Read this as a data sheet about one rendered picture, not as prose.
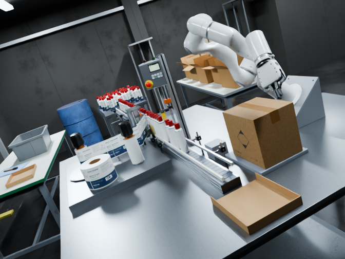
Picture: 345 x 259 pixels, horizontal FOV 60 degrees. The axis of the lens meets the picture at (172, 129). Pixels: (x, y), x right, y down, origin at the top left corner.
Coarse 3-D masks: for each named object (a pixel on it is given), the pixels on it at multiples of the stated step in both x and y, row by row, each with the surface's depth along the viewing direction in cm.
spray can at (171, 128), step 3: (171, 120) 199; (168, 123) 199; (171, 123) 199; (171, 126) 199; (174, 126) 199; (171, 129) 199; (174, 129) 199; (171, 132) 199; (174, 132) 199; (171, 135) 201; (174, 135) 200; (171, 138) 203; (174, 138) 201; (174, 141) 202; (177, 141) 201; (174, 144) 203; (177, 144) 202; (177, 147) 203
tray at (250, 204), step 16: (256, 176) 146; (240, 192) 141; (256, 192) 137; (272, 192) 133; (288, 192) 125; (224, 208) 127; (240, 208) 129; (256, 208) 126; (272, 208) 123; (288, 208) 117; (240, 224) 117; (256, 224) 113
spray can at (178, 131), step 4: (176, 124) 188; (176, 128) 189; (180, 128) 189; (176, 132) 189; (180, 132) 189; (176, 136) 191; (180, 136) 189; (184, 136) 192; (180, 140) 190; (184, 140) 191; (180, 144) 192; (184, 144) 191; (180, 148) 194; (184, 148) 192; (184, 152) 193
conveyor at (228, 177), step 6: (174, 150) 205; (192, 156) 186; (198, 156) 183; (192, 162) 177; (204, 162) 172; (210, 162) 169; (210, 168) 163; (216, 168) 161; (210, 174) 156; (222, 174) 152; (228, 174) 150; (228, 180) 145
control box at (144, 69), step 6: (156, 60) 210; (144, 66) 212; (144, 72) 214; (150, 72) 213; (156, 72) 212; (162, 72) 211; (144, 78) 216; (150, 78) 215; (162, 78) 213; (156, 84) 215; (162, 84) 214
